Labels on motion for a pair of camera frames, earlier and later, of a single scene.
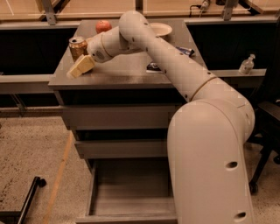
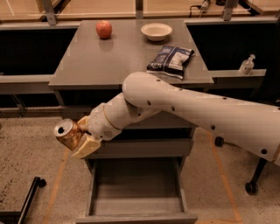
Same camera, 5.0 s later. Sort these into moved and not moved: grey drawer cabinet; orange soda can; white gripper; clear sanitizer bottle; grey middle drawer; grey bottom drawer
Moved: orange soda can; white gripper
Not moved: grey middle drawer; grey bottom drawer; grey drawer cabinet; clear sanitizer bottle
